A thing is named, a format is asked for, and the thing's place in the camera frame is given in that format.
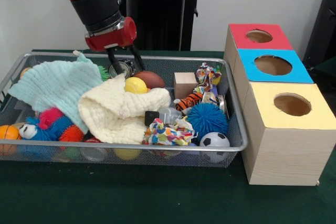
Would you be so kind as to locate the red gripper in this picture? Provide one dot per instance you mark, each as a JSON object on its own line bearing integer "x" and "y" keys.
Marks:
{"x": 113, "y": 39}

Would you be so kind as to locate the cream cloth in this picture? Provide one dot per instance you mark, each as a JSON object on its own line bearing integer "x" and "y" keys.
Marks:
{"x": 110, "y": 113}

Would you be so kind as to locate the mint green cloth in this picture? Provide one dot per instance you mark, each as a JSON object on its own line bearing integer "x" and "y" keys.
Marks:
{"x": 52, "y": 82}

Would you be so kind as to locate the silver mesh bin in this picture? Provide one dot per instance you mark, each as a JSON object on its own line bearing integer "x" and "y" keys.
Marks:
{"x": 183, "y": 159}

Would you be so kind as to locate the wooden box with three holes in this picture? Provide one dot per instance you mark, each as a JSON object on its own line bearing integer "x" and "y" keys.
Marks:
{"x": 288, "y": 155}

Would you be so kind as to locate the silver drink can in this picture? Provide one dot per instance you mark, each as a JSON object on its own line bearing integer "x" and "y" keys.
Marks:
{"x": 128, "y": 68}

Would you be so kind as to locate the yellow seamed ball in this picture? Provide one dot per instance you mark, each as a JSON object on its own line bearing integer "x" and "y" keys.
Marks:
{"x": 135, "y": 85}

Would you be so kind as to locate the plain wooden cube block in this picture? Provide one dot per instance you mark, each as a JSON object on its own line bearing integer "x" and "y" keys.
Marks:
{"x": 183, "y": 85}

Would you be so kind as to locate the orange striped tiger plush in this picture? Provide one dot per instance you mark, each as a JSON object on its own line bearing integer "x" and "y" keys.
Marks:
{"x": 189, "y": 100}

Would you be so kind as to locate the blue spiky ball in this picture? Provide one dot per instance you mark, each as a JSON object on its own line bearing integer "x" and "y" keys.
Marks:
{"x": 207, "y": 120}

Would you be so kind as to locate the blue spiky toy with eyes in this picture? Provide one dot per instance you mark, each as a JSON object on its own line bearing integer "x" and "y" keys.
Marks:
{"x": 50, "y": 132}

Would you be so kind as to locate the small soccer ball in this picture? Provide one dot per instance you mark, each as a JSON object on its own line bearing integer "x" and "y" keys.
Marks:
{"x": 214, "y": 140}

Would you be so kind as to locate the small orange basketball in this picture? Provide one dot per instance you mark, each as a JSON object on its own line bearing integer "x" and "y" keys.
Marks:
{"x": 9, "y": 132}

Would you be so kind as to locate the dark green tablecloth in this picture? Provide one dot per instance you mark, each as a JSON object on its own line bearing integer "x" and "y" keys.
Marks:
{"x": 131, "y": 200}

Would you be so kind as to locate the black chair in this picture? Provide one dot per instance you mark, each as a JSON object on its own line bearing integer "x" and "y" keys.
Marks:
{"x": 323, "y": 24}

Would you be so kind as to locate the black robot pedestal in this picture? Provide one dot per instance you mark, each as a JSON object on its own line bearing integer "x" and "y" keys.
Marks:
{"x": 162, "y": 11}

